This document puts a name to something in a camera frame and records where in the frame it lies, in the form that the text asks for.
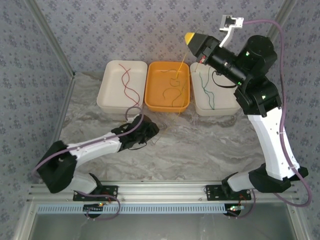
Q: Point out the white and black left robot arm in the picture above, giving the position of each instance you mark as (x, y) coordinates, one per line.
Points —
(100, 150)

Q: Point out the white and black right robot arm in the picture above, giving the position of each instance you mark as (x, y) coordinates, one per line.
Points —
(272, 140)

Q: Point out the orange plastic tray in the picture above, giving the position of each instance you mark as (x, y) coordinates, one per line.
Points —
(155, 97)

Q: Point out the cream plastic tray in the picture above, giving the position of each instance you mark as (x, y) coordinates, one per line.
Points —
(225, 100)
(110, 95)

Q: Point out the small LED circuit board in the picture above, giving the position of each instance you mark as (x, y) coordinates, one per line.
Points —
(235, 208)
(93, 207)

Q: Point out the grey metal base panel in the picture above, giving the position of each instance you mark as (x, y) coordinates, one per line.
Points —
(160, 227)

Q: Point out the aluminium corner post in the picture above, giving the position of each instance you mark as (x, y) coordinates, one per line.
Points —
(285, 10)
(55, 42)

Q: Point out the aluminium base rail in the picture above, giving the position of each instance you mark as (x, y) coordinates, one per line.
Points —
(160, 191)

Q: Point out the aluminium table side rail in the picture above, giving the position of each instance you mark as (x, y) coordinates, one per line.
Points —
(58, 125)

